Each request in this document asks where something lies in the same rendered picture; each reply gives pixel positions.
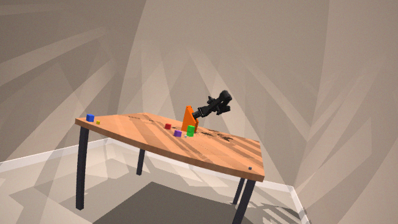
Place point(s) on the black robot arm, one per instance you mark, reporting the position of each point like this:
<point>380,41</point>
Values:
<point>204,111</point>

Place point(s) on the blue block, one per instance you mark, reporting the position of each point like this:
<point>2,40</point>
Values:
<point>90,118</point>

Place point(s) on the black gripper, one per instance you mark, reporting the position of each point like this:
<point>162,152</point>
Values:
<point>210,100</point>

